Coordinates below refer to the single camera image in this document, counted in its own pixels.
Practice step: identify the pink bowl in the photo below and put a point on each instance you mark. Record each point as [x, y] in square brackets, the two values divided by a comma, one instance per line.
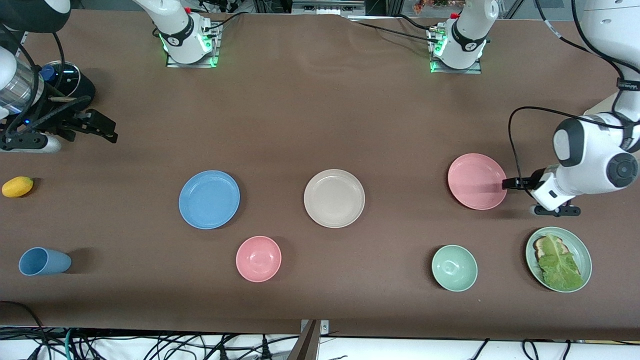
[258, 259]

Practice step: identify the brown table cover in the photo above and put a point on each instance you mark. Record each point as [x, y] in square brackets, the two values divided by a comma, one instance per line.
[380, 125]

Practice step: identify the green bowl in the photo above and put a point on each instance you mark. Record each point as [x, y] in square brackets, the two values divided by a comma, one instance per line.
[454, 268]

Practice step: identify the grey metal box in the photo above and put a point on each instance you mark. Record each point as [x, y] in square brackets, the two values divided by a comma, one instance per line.
[327, 6]

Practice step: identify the dark stand pole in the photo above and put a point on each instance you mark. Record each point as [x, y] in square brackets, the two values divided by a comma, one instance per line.
[305, 345]

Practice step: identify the orange artificial flowers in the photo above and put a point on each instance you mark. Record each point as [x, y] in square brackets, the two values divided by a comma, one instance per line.
[435, 5]

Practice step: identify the blue cup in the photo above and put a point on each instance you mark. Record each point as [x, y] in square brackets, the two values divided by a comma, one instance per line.
[45, 261]

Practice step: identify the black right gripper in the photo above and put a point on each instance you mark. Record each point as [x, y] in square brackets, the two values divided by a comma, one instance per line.
[61, 120]

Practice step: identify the pink plate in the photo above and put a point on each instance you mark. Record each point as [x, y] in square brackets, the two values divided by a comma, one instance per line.
[475, 181]

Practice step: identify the yellow lemon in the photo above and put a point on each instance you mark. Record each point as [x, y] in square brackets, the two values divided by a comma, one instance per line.
[17, 186]

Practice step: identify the green plate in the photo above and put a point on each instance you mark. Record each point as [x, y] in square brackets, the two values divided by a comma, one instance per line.
[585, 260]

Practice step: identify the green lettuce leaf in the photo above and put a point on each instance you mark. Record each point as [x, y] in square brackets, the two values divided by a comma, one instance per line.
[560, 265]

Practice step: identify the beige plate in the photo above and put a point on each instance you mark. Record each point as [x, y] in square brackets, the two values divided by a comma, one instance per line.
[334, 198]

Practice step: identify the small metal edge bracket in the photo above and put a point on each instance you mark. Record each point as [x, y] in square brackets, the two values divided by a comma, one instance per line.
[325, 327]

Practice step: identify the glass lid with blue knob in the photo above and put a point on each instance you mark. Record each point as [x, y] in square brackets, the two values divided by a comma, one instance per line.
[67, 75]

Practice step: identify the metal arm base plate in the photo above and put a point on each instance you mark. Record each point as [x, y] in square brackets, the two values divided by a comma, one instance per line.
[214, 50]
[477, 67]

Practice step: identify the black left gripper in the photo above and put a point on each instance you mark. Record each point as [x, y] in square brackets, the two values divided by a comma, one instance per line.
[536, 178]

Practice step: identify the blue plate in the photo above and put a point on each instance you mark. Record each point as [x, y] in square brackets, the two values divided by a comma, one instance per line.
[209, 200]

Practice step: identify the toasted bread slice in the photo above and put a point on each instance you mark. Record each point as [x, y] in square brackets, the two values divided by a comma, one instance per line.
[541, 245]

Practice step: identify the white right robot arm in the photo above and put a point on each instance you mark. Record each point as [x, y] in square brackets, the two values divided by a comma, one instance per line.
[175, 30]

